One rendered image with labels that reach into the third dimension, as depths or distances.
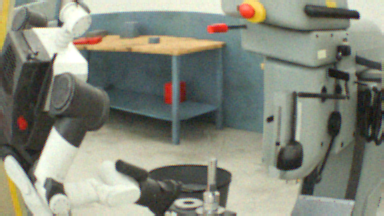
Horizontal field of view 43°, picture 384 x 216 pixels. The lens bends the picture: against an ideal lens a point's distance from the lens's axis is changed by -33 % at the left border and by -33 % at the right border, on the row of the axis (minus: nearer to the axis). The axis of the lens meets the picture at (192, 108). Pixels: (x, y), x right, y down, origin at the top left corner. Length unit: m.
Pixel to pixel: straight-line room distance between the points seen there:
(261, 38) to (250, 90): 5.35
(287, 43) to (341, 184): 0.73
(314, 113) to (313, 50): 0.18
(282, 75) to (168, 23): 5.88
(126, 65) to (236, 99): 1.53
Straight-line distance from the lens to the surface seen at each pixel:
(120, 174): 1.61
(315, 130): 1.58
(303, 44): 1.48
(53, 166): 1.41
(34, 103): 1.48
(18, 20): 1.66
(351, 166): 2.03
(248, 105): 6.95
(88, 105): 1.37
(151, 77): 7.67
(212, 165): 1.91
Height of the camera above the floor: 1.88
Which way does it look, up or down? 14 degrees down
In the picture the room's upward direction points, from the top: straight up
